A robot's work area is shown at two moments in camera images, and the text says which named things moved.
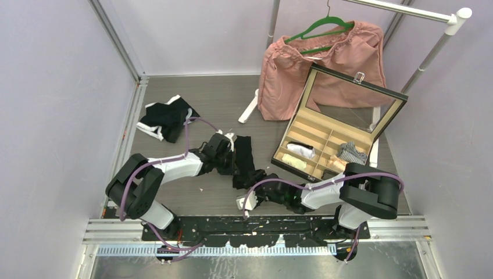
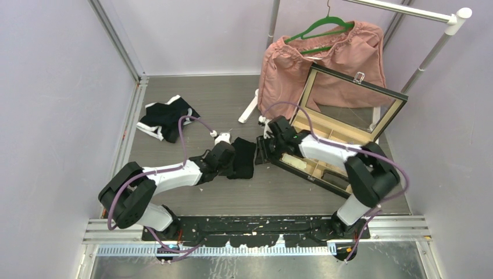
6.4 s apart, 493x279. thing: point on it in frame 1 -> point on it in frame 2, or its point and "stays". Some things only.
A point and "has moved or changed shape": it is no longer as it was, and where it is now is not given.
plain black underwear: x=246 y=177 has moved or changed shape
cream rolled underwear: x=295 y=162 stays
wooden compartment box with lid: x=338 y=117 stays
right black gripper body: x=263 y=195 -> x=271 y=148
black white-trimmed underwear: x=165 y=121 stays
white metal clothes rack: x=453 y=18 stays
